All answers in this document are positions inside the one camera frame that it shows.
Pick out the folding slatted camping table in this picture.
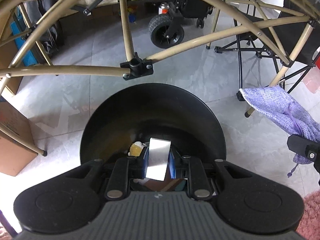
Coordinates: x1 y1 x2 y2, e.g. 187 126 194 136
0 0 320 157

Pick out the black folding camp chair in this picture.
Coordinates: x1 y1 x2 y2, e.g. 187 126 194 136
214 0 320 102

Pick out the purple woven pouch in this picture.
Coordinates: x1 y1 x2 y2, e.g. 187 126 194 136
239 86 320 178

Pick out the black wagon wheel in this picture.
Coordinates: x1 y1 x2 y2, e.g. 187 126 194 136
149 14 184 49

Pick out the yellow white plush toy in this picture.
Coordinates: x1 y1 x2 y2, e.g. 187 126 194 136
128 141 147 157

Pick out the black round trash bin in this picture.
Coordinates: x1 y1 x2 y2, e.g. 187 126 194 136
80 83 227 164

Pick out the cardboard box with green liner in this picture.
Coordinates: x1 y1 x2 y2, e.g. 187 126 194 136
0 98 37 177

